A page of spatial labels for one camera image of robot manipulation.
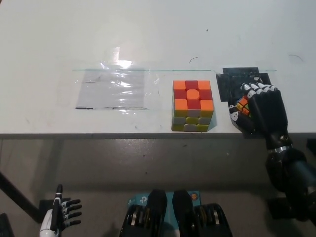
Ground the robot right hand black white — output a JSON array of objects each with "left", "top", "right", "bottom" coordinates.
[{"left": 228, "top": 82, "right": 294, "bottom": 151}]

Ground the robot left hand black white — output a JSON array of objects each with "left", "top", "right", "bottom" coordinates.
[{"left": 40, "top": 184, "right": 82, "bottom": 233}]

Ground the small studded multicolour puzzle cube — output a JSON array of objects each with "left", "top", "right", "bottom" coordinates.
[{"left": 236, "top": 96, "right": 252, "bottom": 118}]

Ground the large orange red puzzle cube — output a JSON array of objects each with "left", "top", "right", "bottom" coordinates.
[{"left": 171, "top": 79, "right": 215, "bottom": 133}]

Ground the black metal table leg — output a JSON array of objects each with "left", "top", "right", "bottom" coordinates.
[{"left": 0, "top": 169, "right": 41, "bottom": 223}]

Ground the black flat floor object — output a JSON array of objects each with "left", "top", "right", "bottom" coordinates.
[{"left": 0, "top": 212, "right": 14, "bottom": 237}]

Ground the clear plastic sheet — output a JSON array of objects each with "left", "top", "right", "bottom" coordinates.
[{"left": 73, "top": 46, "right": 159, "bottom": 112}]

